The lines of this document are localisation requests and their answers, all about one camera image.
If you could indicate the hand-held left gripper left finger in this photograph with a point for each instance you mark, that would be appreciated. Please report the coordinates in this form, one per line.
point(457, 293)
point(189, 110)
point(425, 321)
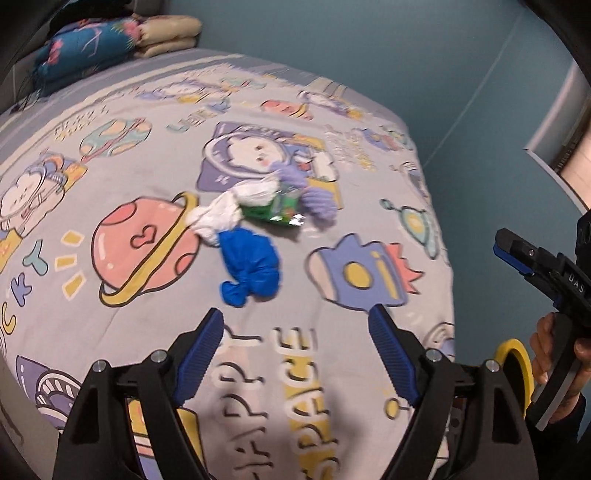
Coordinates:
point(198, 360)

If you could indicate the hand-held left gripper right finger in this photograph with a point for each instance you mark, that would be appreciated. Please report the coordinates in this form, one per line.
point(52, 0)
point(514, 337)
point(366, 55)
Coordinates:
point(392, 355)

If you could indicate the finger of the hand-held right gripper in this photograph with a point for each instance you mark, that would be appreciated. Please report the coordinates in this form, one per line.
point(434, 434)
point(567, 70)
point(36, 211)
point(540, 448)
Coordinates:
point(521, 247)
point(503, 258)

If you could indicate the yellow bin with black bag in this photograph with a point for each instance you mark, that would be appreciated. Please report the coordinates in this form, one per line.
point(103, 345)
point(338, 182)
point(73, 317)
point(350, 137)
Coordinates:
point(526, 361)

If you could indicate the blue plastic bag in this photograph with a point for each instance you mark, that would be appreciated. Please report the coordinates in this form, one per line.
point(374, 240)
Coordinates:
point(251, 263)

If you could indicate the person's right forearm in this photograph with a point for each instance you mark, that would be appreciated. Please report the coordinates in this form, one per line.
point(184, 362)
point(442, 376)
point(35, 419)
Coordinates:
point(568, 447)

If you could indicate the person's right hand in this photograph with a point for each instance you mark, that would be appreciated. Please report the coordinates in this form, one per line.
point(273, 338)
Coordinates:
point(545, 350)

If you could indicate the cartoon printed bedsheet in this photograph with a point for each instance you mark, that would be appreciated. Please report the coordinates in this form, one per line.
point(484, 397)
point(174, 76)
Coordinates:
point(138, 323)

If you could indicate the white crumpled plastic bag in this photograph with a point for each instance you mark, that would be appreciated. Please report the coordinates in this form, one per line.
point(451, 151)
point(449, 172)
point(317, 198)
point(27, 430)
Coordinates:
point(217, 217)

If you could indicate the green snack wrapper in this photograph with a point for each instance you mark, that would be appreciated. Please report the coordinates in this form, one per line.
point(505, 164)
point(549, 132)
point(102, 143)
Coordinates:
point(277, 210)

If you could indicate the purple fuzzy cloth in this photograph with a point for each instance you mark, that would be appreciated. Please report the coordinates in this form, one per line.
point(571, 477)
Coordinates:
point(318, 198)

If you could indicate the white crumpled tissue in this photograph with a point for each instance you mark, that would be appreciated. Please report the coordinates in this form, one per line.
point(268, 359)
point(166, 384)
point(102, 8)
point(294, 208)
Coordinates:
point(256, 191)

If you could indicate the beige folded blanket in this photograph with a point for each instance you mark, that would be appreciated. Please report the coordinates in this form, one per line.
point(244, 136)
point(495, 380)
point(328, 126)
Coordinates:
point(166, 34)

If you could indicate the blue floral pillow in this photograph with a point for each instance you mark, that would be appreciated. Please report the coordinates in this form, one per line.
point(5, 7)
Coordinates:
point(83, 46)

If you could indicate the window with grey frame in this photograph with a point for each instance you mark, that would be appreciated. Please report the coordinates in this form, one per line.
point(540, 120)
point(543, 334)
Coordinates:
point(554, 134)

